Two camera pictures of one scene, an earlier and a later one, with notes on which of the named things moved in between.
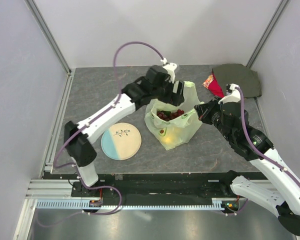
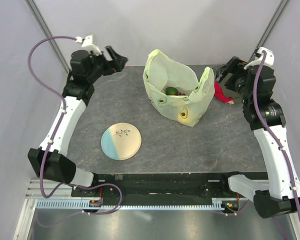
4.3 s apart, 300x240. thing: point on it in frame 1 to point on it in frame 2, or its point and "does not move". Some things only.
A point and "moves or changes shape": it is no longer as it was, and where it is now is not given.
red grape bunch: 165,117 moves or changes shape
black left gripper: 176,98 to 116,65
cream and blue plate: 121,141 does not move
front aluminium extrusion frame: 43,189 does not move
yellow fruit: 173,138 to 182,120
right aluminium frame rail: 267,34 does not move
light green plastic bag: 175,126 moves or changes shape
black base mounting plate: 151,185 does not move
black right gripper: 204,110 to 235,65
